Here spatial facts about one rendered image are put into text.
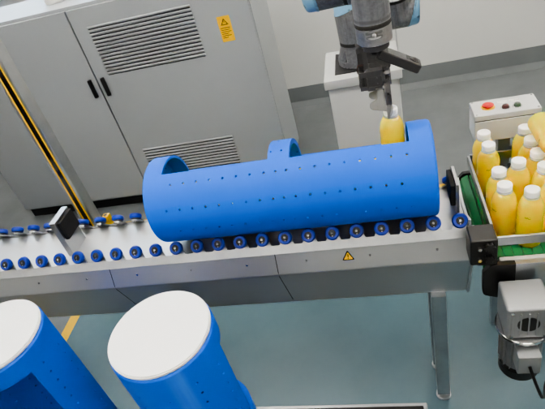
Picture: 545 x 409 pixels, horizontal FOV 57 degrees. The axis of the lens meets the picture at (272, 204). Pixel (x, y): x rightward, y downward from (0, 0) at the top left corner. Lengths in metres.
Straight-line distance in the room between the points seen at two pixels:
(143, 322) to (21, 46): 2.46
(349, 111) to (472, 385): 1.26
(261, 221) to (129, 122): 2.12
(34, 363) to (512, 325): 1.31
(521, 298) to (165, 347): 0.94
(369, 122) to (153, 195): 1.09
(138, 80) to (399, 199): 2.23
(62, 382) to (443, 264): 1.20
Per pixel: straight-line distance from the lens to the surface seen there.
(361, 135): 2.30
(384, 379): 2.36
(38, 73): 3.59
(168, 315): 1.39
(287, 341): 2.55
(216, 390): 1.40
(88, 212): 2.32
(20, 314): 1.69
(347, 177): 1.41
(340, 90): 2.20
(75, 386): 1.75
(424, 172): 1.41
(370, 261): 1.60
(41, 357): 1.62
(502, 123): 1.81
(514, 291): 1.51
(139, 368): 1.32
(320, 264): 1.62
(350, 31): 2.18
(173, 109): 3.34
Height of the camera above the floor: 1.98
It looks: 36 degrees down
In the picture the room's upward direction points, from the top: 17 degrees counter-clockwise
